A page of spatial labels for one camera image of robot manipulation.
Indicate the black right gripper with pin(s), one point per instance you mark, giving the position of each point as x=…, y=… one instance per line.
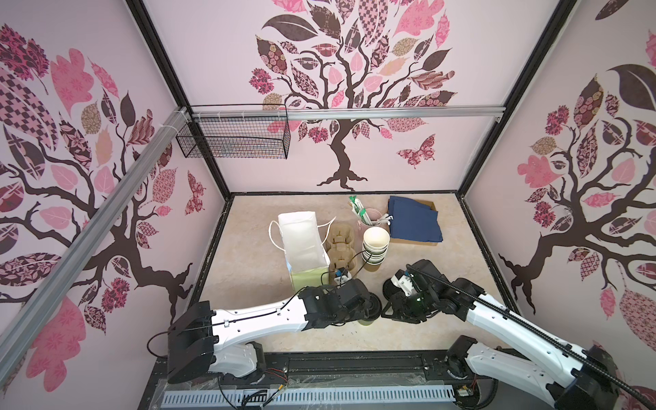
x=398, y=302

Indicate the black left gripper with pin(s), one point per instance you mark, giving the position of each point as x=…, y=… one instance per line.
x=361, y=312

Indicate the black cup lid stack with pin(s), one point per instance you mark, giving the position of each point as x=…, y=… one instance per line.
x=394, y=295

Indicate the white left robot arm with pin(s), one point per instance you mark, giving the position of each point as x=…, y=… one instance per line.
x=205, y=340

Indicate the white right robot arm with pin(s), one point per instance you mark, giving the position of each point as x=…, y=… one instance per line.
x=562, y=374

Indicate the white paper takeout bag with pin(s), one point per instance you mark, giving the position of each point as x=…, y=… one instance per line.
x=302, y=240

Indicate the brown cardboard napkin box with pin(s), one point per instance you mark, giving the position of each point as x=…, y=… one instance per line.
x=425, y=205

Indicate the blue napkin stack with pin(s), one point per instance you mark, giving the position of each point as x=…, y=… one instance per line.
x=414, y=220

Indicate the stacked paper cups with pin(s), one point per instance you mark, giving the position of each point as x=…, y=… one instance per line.
x=375, y=245

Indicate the pink bucket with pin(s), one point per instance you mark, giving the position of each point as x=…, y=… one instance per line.
x=376, y=215

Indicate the green wrapped stirrers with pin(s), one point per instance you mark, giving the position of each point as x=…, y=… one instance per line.
x=359, y=210

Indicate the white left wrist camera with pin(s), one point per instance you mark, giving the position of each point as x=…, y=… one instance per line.
x=342, y=276

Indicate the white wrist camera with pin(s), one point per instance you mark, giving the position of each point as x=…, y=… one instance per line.
x=342, y=276
x=404, y=282

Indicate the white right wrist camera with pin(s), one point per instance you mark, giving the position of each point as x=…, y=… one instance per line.
x=404, y=282

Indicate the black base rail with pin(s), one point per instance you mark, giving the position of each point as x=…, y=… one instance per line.
x=339, y=369

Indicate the white slotted cable duct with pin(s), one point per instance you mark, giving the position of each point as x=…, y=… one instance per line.
x=306, y=397

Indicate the aluminium rail back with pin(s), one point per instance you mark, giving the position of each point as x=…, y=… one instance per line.
x=348, y=113

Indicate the aluminium rail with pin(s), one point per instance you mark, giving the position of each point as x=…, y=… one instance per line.
x=348, y=113
x=31, y=319

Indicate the black wire basket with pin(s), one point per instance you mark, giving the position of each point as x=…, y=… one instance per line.
x=236, y=131

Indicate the aluminium rail left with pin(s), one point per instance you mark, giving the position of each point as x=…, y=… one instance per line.
x=31, y=319

